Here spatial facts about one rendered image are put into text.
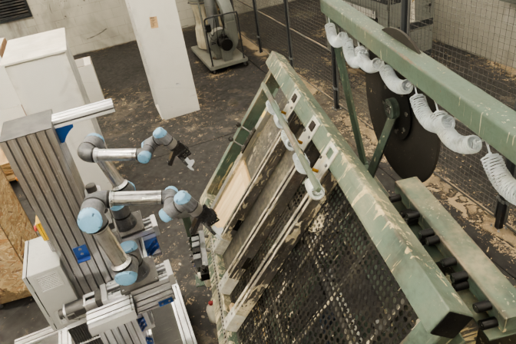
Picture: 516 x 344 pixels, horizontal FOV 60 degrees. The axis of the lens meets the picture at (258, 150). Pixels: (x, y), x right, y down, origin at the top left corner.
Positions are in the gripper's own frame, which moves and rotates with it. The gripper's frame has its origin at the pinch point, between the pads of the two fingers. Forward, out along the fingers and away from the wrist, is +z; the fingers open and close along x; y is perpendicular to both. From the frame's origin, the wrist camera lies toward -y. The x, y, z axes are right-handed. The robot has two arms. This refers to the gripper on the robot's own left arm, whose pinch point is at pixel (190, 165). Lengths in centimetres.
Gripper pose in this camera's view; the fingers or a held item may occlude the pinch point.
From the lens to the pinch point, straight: 303.8
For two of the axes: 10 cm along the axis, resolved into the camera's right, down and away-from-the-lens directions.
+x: -3.5, -4.7, 8.1
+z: 5.5, 6.0, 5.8
